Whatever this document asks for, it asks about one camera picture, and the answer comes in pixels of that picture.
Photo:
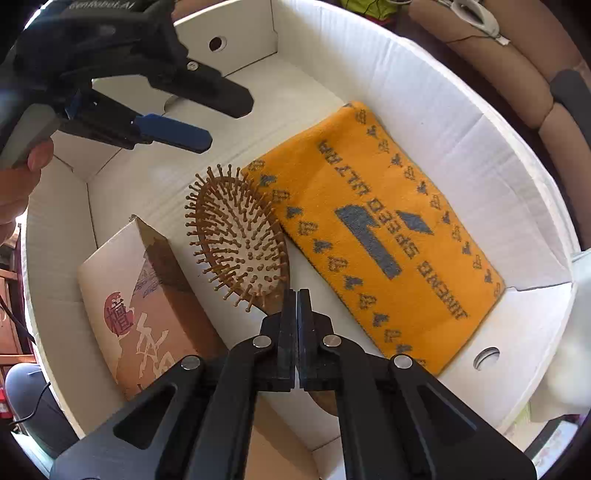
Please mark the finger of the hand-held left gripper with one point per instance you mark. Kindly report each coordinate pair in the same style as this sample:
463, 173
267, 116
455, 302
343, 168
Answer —
286, 332
175, 132
305, 332
212, 90

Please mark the wooden hairbrush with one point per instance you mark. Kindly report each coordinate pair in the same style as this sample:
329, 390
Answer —
240, 230

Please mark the brown printed carton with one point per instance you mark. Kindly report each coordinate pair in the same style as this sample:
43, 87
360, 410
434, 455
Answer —
152, 314

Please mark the white cardboard box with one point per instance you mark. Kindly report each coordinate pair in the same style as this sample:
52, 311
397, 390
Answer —
415, 69

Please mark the person's left hand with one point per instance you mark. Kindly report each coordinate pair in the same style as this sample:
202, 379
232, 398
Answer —
21, 189

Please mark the orange printed towel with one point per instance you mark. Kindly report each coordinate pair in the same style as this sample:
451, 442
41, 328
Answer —
369, 230

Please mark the green plastic bag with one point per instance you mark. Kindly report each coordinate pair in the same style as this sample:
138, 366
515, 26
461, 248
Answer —
364, 7

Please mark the dark grey round object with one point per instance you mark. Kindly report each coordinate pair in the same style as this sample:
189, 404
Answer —
32, 406

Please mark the white grey massager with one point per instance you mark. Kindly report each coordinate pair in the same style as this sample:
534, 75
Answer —
480, 16

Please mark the brown sofa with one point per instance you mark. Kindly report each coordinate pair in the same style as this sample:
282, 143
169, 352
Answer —
508, 64

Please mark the black cushion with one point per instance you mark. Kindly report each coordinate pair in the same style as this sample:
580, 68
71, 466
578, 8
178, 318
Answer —
570, 90

